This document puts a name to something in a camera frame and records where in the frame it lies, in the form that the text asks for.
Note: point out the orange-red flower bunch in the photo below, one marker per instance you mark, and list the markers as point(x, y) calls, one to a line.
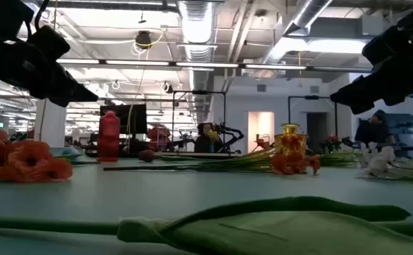
point(284, 164)
point(29, 159)

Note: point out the dark computer monitor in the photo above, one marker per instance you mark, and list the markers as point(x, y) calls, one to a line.
point(404, 124)

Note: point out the background black robot arm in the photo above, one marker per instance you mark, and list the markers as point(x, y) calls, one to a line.
point(232, 136)

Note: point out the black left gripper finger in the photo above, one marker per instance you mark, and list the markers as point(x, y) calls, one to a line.
point(55, 101)
point(71, 90)

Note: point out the red tulip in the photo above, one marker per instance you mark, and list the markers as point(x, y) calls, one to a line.
point(146, 155)

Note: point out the person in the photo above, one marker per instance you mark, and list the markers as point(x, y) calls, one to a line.
point(206, 140)
point(372, 129)

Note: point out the yellow glass vase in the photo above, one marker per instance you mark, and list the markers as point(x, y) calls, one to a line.
point(291, 132)

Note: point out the red ribbed vase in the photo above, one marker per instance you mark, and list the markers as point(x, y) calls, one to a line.
point(108, 138)

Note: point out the white flower bunch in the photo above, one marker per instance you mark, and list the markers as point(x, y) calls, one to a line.
point(378, 164)

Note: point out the black metal gantry frame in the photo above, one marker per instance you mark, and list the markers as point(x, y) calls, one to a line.
point(199, 92)
point(312, 97)

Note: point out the black ceiling-hung device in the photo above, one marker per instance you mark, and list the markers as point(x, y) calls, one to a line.
point(143, 39)

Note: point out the silver ceiling air duct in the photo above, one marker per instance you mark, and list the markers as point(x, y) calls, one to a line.
point(197, 28)
point(298, 25)

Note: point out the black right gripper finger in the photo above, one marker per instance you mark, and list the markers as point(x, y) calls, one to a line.
point(404, 93)
point(360, 93)

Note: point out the green leaf stem foreground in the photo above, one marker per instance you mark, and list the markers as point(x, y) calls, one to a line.
point(280, 233)

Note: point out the long ceiling light strip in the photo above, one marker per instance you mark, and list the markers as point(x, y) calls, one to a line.
point(206, 64)

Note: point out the black monitor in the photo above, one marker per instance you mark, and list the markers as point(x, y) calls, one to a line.
point(131, 118)

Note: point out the background red flower bunch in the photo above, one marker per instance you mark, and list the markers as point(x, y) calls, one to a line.
point(333, 140)

